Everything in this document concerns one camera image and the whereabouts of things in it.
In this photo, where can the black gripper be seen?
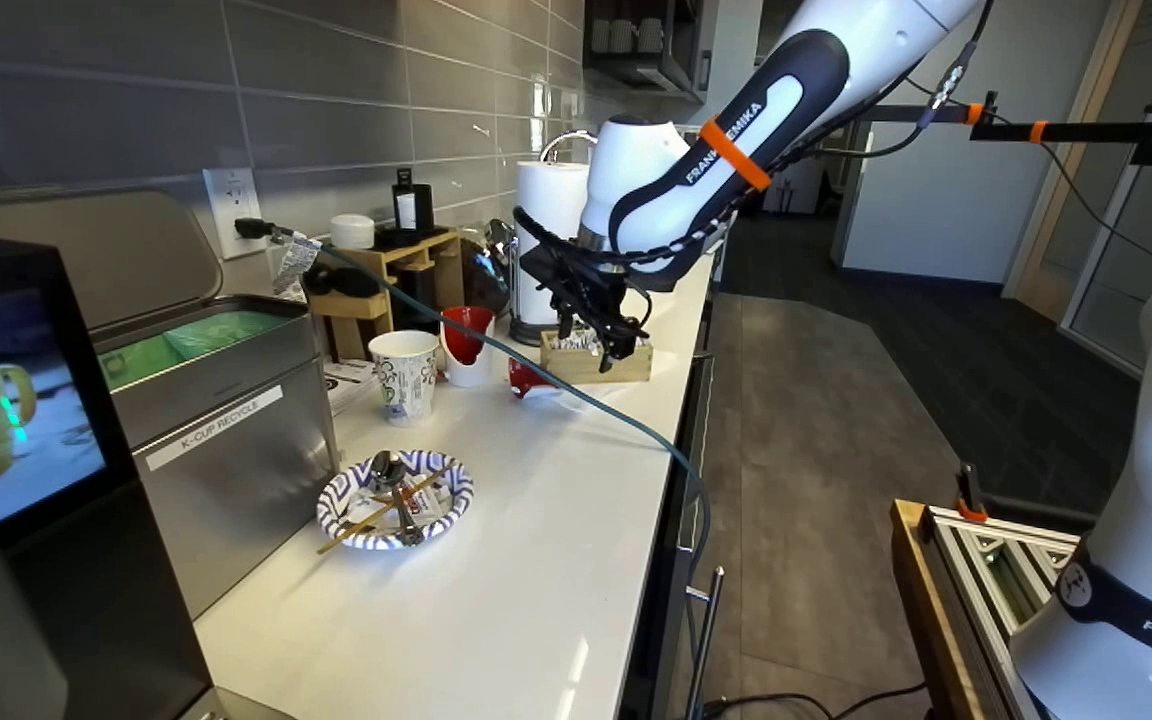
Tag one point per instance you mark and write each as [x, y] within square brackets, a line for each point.
[593, 284]

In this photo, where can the red white mug shard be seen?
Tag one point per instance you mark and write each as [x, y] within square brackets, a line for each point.
[529, 376]

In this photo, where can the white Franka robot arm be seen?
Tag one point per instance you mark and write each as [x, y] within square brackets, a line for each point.
[788, 93]

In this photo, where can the broken mug red inside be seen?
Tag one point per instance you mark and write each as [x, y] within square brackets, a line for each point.
[465, 332]

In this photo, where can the white printed mug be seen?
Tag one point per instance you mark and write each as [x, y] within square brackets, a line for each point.
[403, 383]

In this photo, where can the wooden box with packets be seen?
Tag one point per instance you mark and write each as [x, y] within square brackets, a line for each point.
[578, 362]

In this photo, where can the metal paper towel holder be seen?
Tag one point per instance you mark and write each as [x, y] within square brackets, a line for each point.
[562, 138]

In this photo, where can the wooden shelf organizer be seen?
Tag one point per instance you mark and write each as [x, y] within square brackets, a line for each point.
[418, 262]

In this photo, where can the blue patterned paper plate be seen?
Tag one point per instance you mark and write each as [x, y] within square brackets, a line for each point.
[449, 504]

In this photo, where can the dark glass bottle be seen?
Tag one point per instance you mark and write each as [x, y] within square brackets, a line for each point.
[414, 204]

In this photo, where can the metal spoon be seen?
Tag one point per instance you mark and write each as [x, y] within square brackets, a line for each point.
[385, 468]

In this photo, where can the small white cup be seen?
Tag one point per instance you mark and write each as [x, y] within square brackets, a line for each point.
[355, 234]

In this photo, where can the wooden stick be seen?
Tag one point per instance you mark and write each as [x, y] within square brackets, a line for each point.
[362, 526]

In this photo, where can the orange black clamp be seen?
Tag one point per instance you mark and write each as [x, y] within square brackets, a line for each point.
[969, 500]

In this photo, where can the stainless steel appliance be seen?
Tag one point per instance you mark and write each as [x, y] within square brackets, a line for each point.
[242, 453]

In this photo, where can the black device with screen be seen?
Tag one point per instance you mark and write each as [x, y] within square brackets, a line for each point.
[71, 575]

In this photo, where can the white wall outlet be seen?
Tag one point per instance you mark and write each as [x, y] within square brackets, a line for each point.
[231, 194]

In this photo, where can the aluminium frame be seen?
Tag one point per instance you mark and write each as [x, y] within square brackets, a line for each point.
[1002, 575]

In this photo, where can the black camera boom bar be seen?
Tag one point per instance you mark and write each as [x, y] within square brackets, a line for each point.
[1099, 130]

